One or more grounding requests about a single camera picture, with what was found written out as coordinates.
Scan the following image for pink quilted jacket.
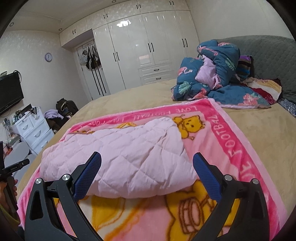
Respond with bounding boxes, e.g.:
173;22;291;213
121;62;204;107
40;117;197;199

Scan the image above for green sleeved left forearm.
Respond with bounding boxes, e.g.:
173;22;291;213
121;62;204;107
1;205;21;232

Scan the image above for purple clothes pile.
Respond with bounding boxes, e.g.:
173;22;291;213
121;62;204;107
44;109;64;120

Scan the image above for person's left hand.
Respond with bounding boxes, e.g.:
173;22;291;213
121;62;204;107
1;176;18;214

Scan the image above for white drawer dresser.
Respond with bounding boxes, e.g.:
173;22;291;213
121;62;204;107
13;107;54;155

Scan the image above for pink bear fleece blanket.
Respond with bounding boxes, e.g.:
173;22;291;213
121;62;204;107
17;97;289;241

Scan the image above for black backpack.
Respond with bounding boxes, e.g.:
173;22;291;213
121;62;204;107
56;98;79;117

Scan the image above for tan bed sheet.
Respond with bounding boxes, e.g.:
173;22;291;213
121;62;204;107
17;78;296;209

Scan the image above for white room door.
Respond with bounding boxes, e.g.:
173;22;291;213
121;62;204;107
75;40;110;101

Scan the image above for red cream folded blanket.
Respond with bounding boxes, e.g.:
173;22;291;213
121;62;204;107
243;77;282;105

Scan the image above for hanging black bags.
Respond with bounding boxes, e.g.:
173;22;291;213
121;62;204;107
79;46;101;70

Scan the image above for blue flamingo floral quilt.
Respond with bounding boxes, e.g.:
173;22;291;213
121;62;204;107
171;40;270;109

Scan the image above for grey quilted headboard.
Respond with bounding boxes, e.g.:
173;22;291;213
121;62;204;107
217;35;296;103

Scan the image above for white glossy wardrobe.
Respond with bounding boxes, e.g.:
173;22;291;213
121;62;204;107
60;1;199;94

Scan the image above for black wall television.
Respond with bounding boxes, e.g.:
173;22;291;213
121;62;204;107
0;71;24;114

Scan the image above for round wall clock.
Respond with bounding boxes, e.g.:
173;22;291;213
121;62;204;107
45;52;53;63

